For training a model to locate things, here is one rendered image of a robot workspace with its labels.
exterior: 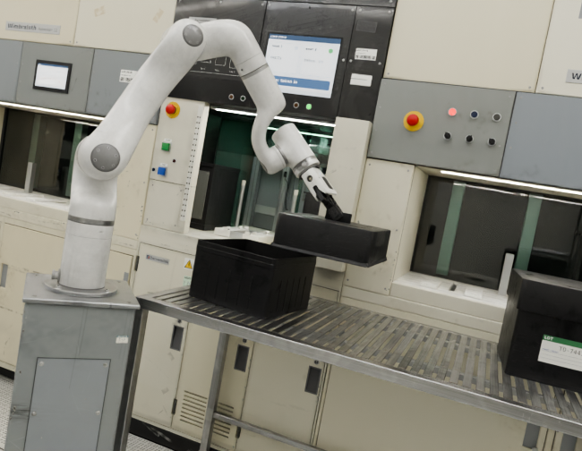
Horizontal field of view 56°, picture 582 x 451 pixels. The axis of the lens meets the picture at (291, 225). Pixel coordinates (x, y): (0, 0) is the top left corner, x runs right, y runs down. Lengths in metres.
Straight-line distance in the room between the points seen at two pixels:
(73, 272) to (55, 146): 1.78
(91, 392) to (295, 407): 0.84
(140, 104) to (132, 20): 1.01
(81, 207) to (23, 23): 1.50
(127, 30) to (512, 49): 1.50
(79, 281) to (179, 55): 0.65
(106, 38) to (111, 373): 1.50
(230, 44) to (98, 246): 0.67
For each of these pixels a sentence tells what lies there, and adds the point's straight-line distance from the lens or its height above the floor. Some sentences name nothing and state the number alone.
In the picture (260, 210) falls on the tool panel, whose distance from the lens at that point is 3.02.
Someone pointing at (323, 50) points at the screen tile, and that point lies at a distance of 2.06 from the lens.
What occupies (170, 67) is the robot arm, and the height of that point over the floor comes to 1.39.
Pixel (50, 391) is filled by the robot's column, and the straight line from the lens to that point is 1.55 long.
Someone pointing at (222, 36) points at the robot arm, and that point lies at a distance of 1.62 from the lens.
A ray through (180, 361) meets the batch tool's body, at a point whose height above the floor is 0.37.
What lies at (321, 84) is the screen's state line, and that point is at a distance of 2.03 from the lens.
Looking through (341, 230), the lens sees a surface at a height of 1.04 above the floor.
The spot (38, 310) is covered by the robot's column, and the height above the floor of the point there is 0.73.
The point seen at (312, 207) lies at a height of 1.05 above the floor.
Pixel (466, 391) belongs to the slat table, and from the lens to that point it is 1.32.
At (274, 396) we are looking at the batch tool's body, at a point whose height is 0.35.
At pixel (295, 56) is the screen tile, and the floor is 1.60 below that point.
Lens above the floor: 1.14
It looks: 4 degrees down
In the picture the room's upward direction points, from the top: 10 degrees clockwise
